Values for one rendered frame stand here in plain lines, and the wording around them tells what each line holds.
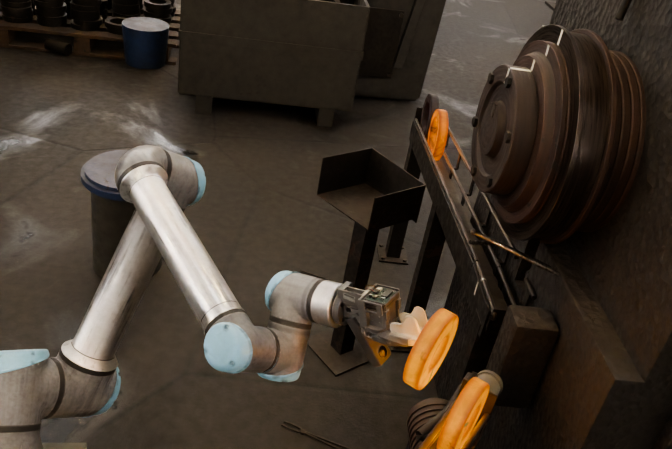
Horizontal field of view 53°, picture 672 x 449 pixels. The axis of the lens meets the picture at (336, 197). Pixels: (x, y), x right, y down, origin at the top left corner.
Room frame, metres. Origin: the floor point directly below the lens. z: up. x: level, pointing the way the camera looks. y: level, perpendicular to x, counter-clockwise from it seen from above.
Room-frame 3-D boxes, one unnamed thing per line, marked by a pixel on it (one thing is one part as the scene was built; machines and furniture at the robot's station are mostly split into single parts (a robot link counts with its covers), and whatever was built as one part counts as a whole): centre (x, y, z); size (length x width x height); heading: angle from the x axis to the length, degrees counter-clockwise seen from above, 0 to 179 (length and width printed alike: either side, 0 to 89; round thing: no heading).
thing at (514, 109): (1.38, -0.33, 1.11); 0.28 x 0.06 x 0.28; 7
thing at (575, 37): (1.39, -0.42, 1.11); 0.47 x 0.06 x 0.47; 7
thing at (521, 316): (1.16, -0.46, 0.68); 0.11 x 0.08 x 0.24; 97
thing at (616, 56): (1.40, -0.51, 1.11); 0.47 x 0.10 x 0.47; 7
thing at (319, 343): (1.85, -0.10, 0.36); 0.26 x 0.20 x 0.72; 42
